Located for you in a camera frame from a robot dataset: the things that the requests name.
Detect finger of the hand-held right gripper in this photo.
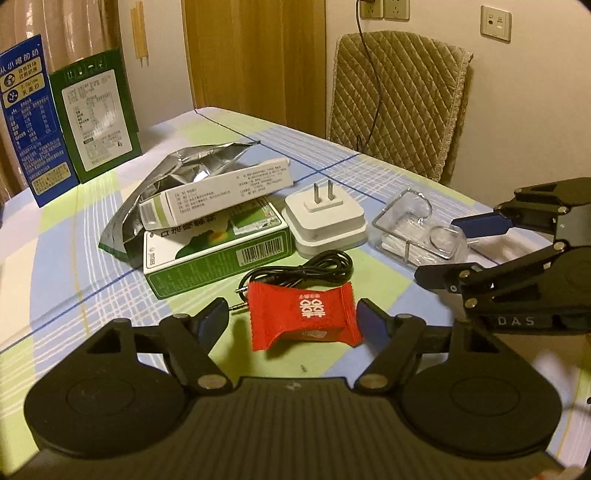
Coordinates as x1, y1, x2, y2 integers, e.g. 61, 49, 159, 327
414, 240, 571, 311
451, 176, 591, 241

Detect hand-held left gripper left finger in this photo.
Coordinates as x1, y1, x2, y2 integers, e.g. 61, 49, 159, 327
85, 298, 234, 395

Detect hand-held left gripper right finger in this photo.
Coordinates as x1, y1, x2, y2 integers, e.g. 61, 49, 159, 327
353, 298, 497, 395

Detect green and white medicine box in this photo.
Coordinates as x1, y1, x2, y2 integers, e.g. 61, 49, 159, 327
143, 196, 296, 300

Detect red candy packet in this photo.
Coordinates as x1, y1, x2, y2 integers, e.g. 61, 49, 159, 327
248, 281, 365, 352

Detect long white medicine box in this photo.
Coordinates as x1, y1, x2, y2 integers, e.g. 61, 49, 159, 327
139, 157, 295, 232

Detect plaid-covered desktop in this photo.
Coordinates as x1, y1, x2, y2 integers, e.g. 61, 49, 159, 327
0, 106, 591, 416

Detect white plug adapter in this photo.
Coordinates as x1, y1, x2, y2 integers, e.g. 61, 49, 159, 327
281, 180, 369, 260

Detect quilted chair back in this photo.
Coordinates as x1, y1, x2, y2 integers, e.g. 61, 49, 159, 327
325, 31, 474, 185

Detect silver foil bag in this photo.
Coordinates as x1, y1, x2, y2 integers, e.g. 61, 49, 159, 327
98, 141, 262, 268

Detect green carton box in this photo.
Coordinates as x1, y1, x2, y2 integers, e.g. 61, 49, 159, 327
48, 48, 142, 184

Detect blue milk carton box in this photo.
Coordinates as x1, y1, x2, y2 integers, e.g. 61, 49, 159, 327
0, 34, 79, 208

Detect wooden door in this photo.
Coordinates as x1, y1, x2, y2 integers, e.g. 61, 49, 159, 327
182, 0, 328, 139

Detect hanging wooden sticks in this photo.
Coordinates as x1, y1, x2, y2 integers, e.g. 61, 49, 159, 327
130, 0, 149, 69

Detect clear holder with wire frame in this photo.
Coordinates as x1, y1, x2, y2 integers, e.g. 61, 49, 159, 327
372, 188, 469, 271

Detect black audio cable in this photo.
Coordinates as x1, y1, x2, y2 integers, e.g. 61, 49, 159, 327
235, 249, 354, 317

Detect black power cable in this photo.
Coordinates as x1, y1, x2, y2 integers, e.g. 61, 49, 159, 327
355, 0, 384, 153

